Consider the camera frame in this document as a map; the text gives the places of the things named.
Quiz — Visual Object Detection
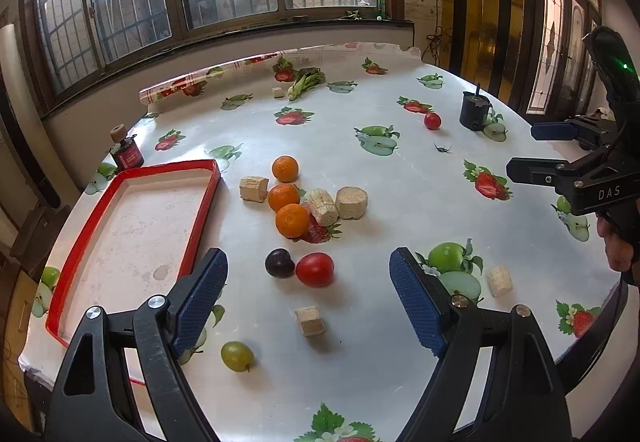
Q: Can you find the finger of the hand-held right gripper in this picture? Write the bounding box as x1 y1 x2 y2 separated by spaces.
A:
531 118 621 150
506 149 608 190

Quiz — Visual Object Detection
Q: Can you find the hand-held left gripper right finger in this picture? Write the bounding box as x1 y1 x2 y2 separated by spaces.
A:
389 246 573 442

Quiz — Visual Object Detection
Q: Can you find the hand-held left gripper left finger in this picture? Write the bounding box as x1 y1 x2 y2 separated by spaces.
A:
44 247 229 442

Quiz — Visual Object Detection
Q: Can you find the green grape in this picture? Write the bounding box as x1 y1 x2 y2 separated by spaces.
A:
221 341 255 372

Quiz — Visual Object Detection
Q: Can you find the wooden cube block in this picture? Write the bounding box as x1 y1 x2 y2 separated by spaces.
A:
486 265 514 298
294 305 327 337

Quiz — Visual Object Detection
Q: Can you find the dark purple plum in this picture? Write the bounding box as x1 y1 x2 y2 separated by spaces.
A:
264 248 296 279

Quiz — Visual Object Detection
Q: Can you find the red rimmed tray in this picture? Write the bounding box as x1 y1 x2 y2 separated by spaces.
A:
44 159 222 349

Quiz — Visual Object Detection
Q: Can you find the large red tomato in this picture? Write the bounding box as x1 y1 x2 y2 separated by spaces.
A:
295 252 335 287

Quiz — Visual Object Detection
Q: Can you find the round wooden block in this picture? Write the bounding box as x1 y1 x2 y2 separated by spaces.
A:
335 186 369 220

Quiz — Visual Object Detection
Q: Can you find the orange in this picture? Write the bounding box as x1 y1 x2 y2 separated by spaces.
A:
271 155 300 183
267 183 301 213
275 203 311 239

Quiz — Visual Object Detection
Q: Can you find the person's right hand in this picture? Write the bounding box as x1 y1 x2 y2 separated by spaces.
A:
597 215 635 275

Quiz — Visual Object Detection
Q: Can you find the black cup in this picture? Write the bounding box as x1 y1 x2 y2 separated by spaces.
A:
459 83 492 130

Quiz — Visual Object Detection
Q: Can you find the stained glass door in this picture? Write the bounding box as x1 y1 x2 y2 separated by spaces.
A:
520 0 606 118

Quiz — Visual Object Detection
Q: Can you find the fruit print tablecloth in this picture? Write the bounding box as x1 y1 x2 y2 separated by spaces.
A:
17 41 628 442

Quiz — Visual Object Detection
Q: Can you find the rectangular wooden block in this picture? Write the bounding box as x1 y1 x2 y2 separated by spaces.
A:
239 175 270 202

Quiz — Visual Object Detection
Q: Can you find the ridged wooden block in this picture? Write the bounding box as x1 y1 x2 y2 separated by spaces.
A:
306 189 340 227

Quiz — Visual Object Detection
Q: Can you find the dark jar with red label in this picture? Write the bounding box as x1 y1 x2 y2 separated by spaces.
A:
111 135 145 170

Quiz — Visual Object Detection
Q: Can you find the green leafy vegetable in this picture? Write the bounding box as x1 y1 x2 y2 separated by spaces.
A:
287 67 326 100

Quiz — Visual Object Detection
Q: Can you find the hanging wall cable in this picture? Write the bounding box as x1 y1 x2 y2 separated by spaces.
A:
422 0 451 68

